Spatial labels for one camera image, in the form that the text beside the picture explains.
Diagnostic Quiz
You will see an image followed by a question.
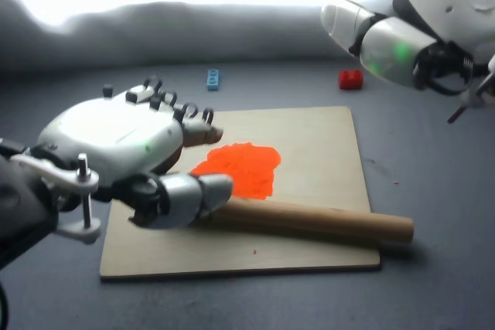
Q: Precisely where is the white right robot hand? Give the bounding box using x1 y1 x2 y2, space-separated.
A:
320 0 495 90

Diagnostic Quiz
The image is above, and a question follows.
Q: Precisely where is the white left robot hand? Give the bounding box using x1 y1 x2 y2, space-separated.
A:
36 77 235 230

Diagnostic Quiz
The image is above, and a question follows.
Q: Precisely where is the red two-stud toy block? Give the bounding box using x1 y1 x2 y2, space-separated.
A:
339 69 366 90

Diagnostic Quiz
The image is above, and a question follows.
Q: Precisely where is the grey table cloth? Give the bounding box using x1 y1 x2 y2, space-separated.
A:
0 46 495 330

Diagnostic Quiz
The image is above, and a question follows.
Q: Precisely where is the white draped backdrop sheet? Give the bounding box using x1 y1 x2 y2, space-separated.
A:
0 0 495 76

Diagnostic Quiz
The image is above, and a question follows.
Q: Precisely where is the light wooden board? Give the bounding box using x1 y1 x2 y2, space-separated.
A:
99 105 382 281

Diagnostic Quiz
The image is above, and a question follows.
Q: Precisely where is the orange play dough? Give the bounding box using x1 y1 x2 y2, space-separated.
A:
190 143 282 202

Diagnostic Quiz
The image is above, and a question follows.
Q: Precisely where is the light blue toy block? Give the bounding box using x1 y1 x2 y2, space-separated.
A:
206 69 224 92

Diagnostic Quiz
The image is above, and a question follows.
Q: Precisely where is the wooden rolling pin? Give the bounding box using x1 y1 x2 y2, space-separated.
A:
193 196 415 246

